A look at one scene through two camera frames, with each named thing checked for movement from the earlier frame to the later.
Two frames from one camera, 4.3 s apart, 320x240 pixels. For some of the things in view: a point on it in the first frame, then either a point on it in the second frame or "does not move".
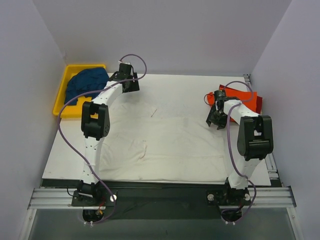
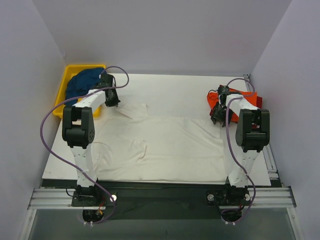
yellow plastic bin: [76, 111] does not move
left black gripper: [131, 86] → [112, 100]
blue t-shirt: [86, 81] does not move
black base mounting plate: [157, 200] does not move
